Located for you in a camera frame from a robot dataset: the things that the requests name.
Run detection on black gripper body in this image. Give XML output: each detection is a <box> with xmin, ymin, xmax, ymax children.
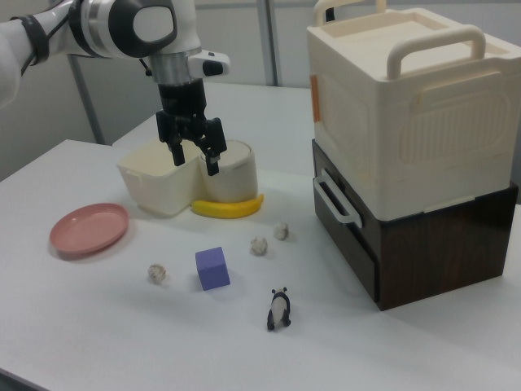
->
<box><xmin>155</xmin><ymin>78</ymin><xmax>221</xmax><ymax>151</ymax></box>

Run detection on cream rectangular bin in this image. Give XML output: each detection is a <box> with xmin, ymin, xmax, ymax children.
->
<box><xmin>116</xmin><ymin>140</ymin><xmax>201</xmax><ymax>217</ymax></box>

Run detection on white drawer handle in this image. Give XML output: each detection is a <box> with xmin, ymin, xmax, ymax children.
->
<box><xmin>313</xmin><ymin>169</ymin><xmax>364</xmax><ymax>226</ymax></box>

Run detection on yellow banana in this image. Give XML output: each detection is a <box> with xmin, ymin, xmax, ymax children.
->
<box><xmin>190</xmin><ymin>193</ymin><xmax>265</xmax><ymax>219</ymax></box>

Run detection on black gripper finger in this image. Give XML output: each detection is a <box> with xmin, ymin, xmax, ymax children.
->
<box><xmin>155</xmin><ymin>113</ymin><xmax>190</xmax><ymax>167</ymax></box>
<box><xmin>194</xmin><ymin>118</ymin><xmax>227</xmax><ymax>177</ymax></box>

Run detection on cream cylindrical container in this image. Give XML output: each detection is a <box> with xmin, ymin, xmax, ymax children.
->
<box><xmin>198</xmin><ymin>139</ymin><xmax>259</xmax><ymax>204</ymax></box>

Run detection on small panda figurine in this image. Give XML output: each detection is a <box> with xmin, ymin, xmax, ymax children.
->
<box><xmin>266</xmin><ymin>287</ymin><xmax>292</xmax><ymax>332</ymax></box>

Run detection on dark wooden drawer cabinet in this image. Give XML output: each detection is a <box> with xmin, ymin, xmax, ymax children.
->
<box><xmin>311</xmin><ymin>138</ymin><xmax>519</xmax><ymax>313</ymax></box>

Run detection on grey metal frame post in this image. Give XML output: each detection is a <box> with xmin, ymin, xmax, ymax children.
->
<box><xmin>67</xmin><ymin>52</ymin><xmax>107</xmax><ymax>144</ymax></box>

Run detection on cream plastic box with handles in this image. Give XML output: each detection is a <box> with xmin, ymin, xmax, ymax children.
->
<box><xmin>305</xmin><ymin>0</ymin><xmax>521</xmax><ymax>223</ymax></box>

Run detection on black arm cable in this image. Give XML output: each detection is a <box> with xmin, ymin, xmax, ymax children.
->
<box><xmin>9</xmin><ymin>0</ymin><xmax>82</xmax><ymax>77</ymax></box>

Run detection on pink plate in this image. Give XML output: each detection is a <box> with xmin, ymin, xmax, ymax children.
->
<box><xmin>49</xmin><ymin>202</ymin><xmax>130</xmax><ymax>259</ymax></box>

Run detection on purple cube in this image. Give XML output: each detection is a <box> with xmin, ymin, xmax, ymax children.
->
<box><xmin>195</xmin><ymin>246</ymin><xmax>231</xmax><ymax>292</ymax></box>

